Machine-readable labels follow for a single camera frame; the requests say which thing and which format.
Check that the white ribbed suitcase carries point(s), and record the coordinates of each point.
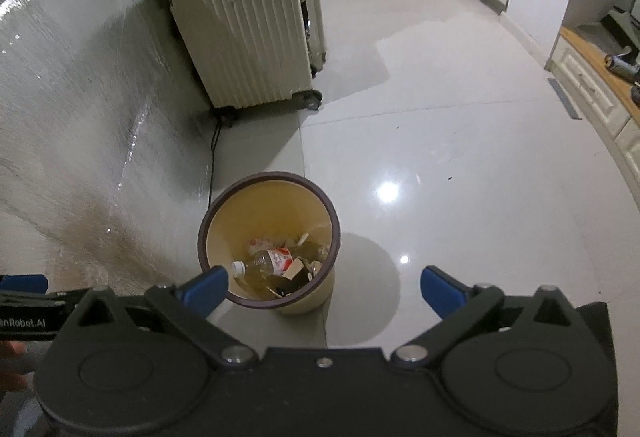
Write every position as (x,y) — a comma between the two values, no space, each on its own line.
(250,32)

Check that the spray can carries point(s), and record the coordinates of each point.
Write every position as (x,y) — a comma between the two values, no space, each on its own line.
(619,63)

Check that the red-print white plastic bag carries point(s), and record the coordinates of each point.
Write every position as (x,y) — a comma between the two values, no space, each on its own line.
(265,245)

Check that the yellow trash bin brown rim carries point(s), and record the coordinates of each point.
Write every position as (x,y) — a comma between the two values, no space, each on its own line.
(220,227)

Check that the clear plastic bottle red label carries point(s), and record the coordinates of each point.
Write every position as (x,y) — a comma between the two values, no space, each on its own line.
(270,261)

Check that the low white drawer cabinet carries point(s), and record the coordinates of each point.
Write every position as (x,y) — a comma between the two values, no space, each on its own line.
(595,82)

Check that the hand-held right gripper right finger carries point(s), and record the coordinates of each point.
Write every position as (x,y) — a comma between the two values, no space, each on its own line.
(441,291)

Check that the person's left hand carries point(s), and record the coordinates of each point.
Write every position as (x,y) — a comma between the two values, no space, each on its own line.
(12,379)

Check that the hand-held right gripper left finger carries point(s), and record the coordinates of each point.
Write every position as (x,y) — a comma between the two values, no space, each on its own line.
(206,291)

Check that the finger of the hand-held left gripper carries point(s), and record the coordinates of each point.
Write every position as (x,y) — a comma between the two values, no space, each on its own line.
(25,283)

